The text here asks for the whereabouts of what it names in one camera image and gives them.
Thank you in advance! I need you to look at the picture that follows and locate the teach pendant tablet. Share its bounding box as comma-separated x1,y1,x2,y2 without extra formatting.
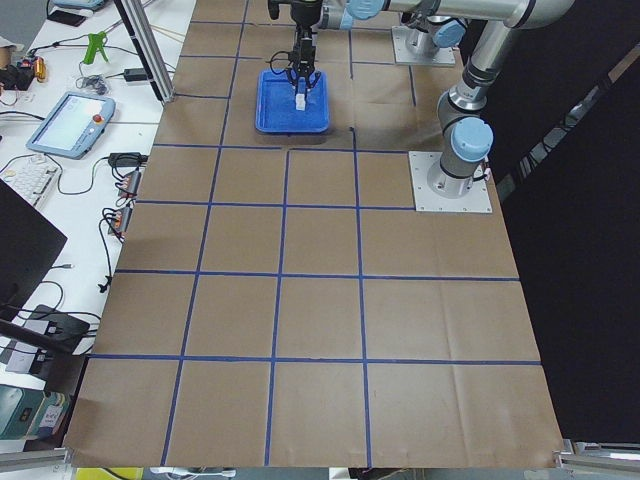
26,91,116,159

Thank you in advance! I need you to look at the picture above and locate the black monitor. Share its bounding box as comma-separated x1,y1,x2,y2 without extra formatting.
0,181,67,321

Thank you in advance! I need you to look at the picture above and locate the black power adapter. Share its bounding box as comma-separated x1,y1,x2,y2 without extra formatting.
122,68,148,83

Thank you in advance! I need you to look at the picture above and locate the aluminium frame post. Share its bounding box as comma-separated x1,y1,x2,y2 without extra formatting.
114,0,175,105

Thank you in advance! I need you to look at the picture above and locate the white block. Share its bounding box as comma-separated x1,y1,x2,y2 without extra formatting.
295,94,306,111

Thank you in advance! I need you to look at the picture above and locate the brown paper table cover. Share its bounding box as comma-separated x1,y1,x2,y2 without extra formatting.
65,1,562,469

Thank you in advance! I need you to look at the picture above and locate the white keyboard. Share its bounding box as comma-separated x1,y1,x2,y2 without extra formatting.
1,159,61,210

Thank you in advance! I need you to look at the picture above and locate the blue plastic tray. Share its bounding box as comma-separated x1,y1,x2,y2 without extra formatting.
255,69,330,134

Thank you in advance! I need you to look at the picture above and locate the green handled reacher grabber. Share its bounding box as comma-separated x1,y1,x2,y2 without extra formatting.
82,31,109,65

